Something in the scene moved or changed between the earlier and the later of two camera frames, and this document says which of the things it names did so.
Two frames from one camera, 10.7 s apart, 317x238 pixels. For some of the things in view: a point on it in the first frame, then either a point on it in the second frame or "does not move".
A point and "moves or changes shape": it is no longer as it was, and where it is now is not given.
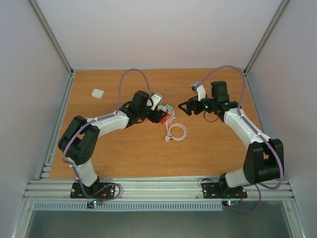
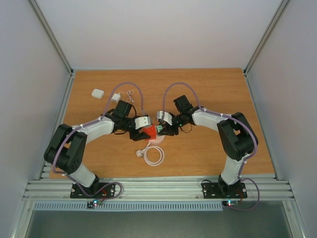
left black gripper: (157, 116) → (137, 136)
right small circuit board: (230, 203) does not move
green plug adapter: (169, 107) → (159, 127)
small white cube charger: (160, 107) → (116, 96)
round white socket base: (170, 117) moves or changes shape
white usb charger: (97, 93) does not move
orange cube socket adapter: (163, 120) moves or changes shape
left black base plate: (109, 193) does not move
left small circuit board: (95, 203) does not move
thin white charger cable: (166, 119) moves or changes shape
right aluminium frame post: (281, 8) does not move
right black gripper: (190, 106) → (169, 130)
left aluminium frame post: (52, 37) does not move
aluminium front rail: (152, 190) does not move
